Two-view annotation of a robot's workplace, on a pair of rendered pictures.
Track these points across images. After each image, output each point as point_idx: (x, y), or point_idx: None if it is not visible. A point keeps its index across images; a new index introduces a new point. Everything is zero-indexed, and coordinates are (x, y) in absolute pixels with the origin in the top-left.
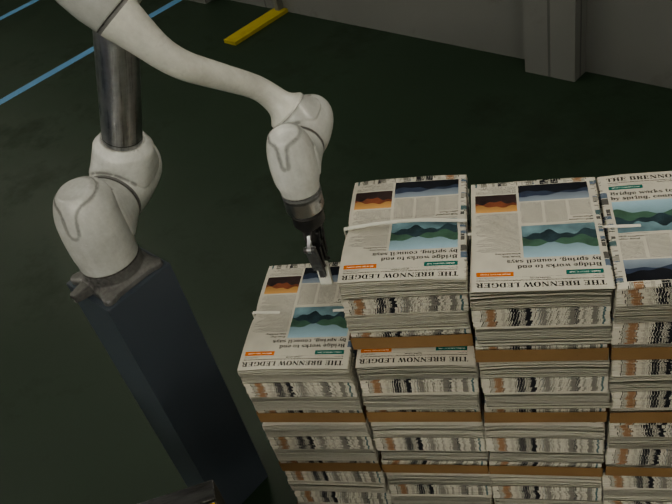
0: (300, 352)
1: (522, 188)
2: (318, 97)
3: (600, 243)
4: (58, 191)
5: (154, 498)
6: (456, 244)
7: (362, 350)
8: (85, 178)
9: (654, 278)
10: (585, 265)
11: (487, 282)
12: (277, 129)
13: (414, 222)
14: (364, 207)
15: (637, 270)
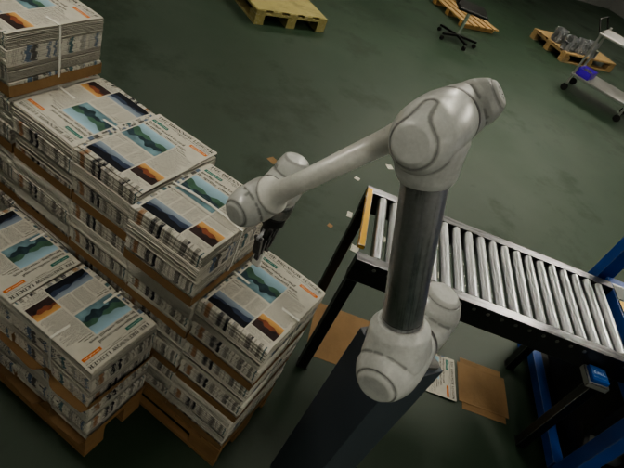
0: (285, 274)
1: (121, 169)
2: (240, 190)
3: (135, 125)
4: (457, 301)
5: (385, 269)
6: (194, 175)
7: None
8: (435, 294)
9: (138, 106)
10: (156, 125)
11: (205, 150)
12: (300, 161)
13: (200, 202)
14: (217, 234)
15: (138, 111)
